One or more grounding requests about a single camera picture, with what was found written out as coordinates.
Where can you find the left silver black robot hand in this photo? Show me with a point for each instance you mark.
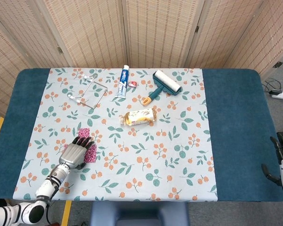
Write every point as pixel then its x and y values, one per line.
pixel 73 156

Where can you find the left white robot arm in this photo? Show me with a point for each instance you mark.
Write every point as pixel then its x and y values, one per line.
pixel 44 188

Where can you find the floral orange green tablecloth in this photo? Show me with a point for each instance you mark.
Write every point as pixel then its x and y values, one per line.
pixel 132 164

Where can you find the clear acrylic stand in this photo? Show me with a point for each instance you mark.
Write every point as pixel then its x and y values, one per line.
pixel 95 94

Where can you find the dark teal table cover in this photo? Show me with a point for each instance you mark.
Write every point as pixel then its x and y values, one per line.
pixel 238 117

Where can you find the plastic tea bottle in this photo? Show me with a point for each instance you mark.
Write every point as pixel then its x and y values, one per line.
pixel 139 117

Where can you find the blue grey moulded base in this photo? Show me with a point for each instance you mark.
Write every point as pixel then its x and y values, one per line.
pixel 139 212

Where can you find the blue white toothpaste tube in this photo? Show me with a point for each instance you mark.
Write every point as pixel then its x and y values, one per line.
pixel 122 84

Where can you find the small red wrapped packet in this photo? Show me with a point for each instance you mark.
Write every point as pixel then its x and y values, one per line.
pixel 132 83

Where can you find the brass screen hinge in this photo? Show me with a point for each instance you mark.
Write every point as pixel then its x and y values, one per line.
pixel 59 50
pixel 197 29
pixel 278 64

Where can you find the woven bamboo screen panel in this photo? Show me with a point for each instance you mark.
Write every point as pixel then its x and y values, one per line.
pixel 26 30
pixel 2 70
pixel 226 30
pixel 273 35
pixel 158 33
pixel 92 33

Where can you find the teal lint roller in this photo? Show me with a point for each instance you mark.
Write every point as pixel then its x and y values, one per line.
pixel 167 83

